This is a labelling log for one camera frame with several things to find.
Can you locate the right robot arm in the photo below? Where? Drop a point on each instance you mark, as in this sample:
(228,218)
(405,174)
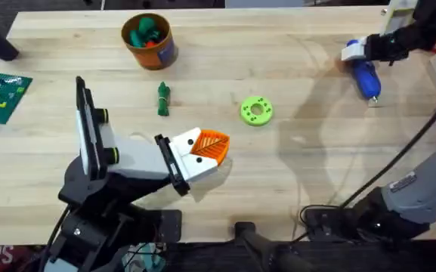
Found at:
(421,192)

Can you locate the teal object under table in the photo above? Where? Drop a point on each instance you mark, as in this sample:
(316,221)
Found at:
(144,258)

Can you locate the black camera stand post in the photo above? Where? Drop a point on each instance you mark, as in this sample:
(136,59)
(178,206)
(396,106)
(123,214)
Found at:
(255,242)

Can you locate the left gripper body, white and black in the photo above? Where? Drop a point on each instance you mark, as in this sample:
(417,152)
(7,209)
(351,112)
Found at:
(138,158)

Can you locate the green vegetable toy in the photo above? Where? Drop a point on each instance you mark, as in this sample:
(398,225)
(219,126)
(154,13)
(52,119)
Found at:
(163,99)

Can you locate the green disc with holes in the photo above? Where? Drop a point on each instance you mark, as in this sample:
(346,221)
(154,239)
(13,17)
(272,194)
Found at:
(265,113)

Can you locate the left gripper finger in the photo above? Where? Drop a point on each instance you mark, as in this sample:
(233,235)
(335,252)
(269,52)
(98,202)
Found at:
(187,141)
(198,166)

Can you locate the blue electric screwdriver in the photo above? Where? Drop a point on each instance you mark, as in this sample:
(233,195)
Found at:
(367,79)

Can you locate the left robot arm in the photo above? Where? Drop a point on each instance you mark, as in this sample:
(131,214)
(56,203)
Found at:
(89,196)

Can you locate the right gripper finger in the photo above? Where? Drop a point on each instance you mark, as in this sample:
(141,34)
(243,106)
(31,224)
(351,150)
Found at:
(355,53)

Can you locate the white box with green rim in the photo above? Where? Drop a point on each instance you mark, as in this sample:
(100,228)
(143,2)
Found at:
(397,17)

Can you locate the orange tub with toys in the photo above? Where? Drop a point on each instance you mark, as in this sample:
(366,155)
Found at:
(149,41)

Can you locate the black rail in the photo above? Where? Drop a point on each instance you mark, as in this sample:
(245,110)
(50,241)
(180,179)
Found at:
(353,258)

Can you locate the right gripper body, black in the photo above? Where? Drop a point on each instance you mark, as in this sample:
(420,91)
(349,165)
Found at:
(385,47)

